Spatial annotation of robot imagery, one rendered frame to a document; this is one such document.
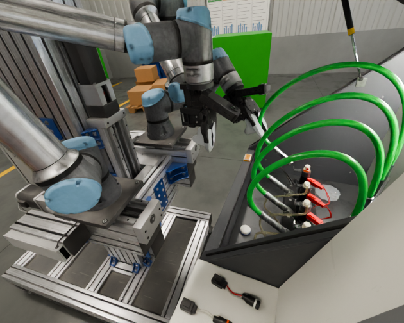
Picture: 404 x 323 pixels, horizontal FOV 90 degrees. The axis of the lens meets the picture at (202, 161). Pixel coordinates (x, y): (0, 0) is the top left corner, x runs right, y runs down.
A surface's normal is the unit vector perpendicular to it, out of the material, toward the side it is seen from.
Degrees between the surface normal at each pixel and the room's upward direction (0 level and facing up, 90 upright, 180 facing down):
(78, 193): 97
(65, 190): 97
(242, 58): 90
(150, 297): 0
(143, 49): 100
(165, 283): 0
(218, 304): 0
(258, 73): 90
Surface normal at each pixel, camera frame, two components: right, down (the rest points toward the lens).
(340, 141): -0.39, 0.55
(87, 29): 0.36, 0.57
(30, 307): -0.08, -0.82
